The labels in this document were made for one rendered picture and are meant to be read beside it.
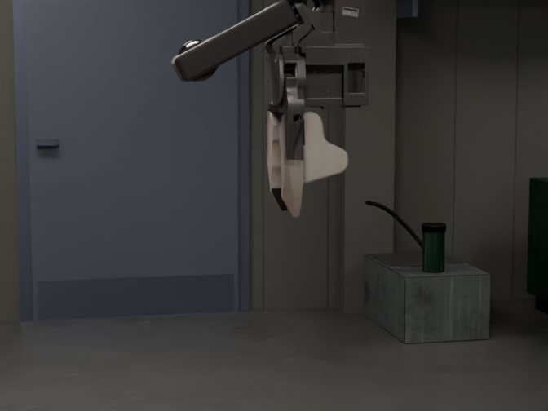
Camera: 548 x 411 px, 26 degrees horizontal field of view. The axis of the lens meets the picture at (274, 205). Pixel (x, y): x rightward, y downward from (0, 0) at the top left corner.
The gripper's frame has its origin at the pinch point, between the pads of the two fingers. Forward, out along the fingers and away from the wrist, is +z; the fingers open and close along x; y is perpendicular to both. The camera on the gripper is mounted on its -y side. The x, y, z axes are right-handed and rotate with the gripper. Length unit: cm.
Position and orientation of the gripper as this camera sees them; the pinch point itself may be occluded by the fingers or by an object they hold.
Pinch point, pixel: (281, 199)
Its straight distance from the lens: 108.2
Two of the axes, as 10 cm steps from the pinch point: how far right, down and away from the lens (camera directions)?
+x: -2.1, -1.2, 9.7
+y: 9.8, -0.3, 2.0
